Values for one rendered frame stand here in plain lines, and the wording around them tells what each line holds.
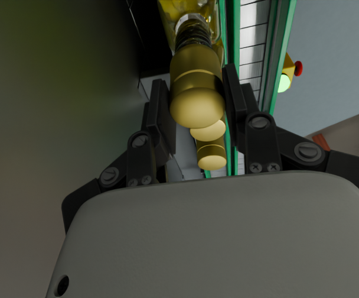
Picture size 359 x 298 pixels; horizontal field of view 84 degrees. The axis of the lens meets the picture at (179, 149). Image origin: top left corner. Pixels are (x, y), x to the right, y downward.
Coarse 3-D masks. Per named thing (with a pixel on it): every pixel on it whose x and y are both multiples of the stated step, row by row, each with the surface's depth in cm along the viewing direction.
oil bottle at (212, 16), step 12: (168, 0) 17; (180, 0) 17; (192, 0) 16; (204, 0) 16; (216, 0) 17; (168, 12) 17; (180, 12) 17; (192, 12) 17; (204, 12) 17; (216, 12) 17; (168, 24) 18; (216, 24) 18; (168, 36) 19; (216, 36) 19
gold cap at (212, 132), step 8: (224, 120) 18; (192, 128) 18; (200, 128) 18; (208, 128) 18; (216, 128) 18; (224, 128) 18; (192, 136) 19; (200, 136) 19; (208, 136) 19; (216, 136) 19
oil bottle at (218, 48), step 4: (220, 40) 22; (216, 44) 21; (220, 44) 21; (216, 48) 21; (220, 48) 21; (216, 52) 21; (220, 52) 21; (224, 52) 22; (220, 56) 21; (224, 56) 22; (220, 60) 21; (224, 60) 22; (220, 64) 21; (224, 64) 22; (220, 68) 21; (220, 72) 22
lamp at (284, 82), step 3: (282, 75) 50; (285, 75) 51; (282, 78) 50; (285, 78) 50; (288, 78) 50; (282, 81) 50; (285, 81) 50; (288, 81) 50; (279, 84) 50; (282, 84) 50; (285, 84) 50; (288, 84) 50; (279, 87) 51; (282, 87) 51; (285, 87) 51; (279, 90) 52; (282, 90) 52
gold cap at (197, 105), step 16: (192, 48) 13; (208, 48) 13; (176, 64) 13; (192, 64) 12; (208, 64) 12; (176, 80) 12; (192, 80) 11; (208, 80) 11; (176, 96) 11; (192, 96) 11; (208, 96) 11; (224, 96) 11; (176, 112) 12; (192, 112) 12; (208, 112) 12
